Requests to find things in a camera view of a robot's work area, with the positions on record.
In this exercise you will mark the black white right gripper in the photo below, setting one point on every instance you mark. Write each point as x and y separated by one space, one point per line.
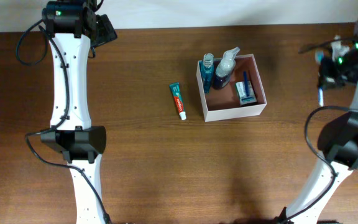
326 80

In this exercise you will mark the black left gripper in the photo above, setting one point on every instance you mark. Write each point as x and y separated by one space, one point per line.
107 32

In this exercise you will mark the green red toothpaste tube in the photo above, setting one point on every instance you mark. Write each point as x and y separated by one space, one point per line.
176 93

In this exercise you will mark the blue foam soap dispenser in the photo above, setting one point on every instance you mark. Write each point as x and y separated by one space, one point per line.
225 68

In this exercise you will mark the blue disposable razor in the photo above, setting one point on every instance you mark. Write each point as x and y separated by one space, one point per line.
248 98

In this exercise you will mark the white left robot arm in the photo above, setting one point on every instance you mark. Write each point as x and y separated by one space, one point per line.
73 30

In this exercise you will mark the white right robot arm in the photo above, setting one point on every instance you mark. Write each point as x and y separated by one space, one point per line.
337 146

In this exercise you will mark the pink cardboard box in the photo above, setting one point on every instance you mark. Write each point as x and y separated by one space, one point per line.
224 104

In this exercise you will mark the blue white toothbrush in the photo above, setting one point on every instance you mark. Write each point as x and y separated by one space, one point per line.
319 55

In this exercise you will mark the green white soap bar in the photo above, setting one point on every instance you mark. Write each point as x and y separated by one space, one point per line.
240 92

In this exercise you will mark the green mouthwash bottle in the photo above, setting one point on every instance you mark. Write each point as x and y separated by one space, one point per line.
207 71

